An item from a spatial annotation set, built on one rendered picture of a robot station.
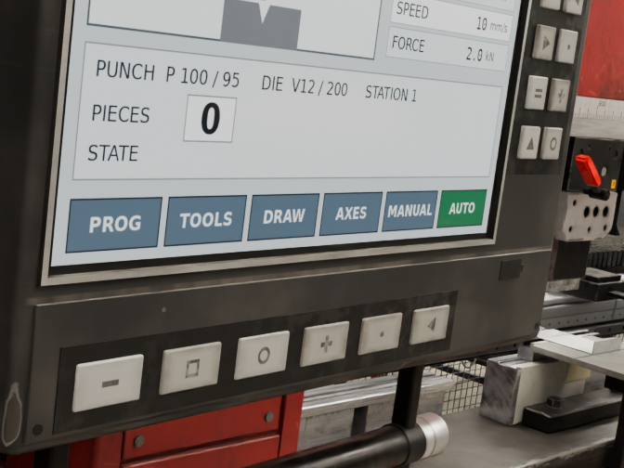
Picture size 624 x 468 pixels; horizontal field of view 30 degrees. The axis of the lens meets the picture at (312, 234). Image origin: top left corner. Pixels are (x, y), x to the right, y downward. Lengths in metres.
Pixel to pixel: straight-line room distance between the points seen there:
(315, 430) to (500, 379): 0.45
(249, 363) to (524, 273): 0.27
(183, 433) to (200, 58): 0.59
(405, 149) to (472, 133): 0.07
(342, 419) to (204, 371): 1.02
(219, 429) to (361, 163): 0.52
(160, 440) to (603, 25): 1.08
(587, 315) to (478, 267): 1.81
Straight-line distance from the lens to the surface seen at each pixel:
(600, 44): 1.87
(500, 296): 0.77
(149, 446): 1.05
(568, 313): 2.48
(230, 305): 0.56
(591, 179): 1.83
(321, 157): 0.60
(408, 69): 0.65
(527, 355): 1.93
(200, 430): 1.08
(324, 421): 1.55
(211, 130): 0.54
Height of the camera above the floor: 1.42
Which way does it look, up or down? 9 degrees down
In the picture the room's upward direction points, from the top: 7 degrees clockwise
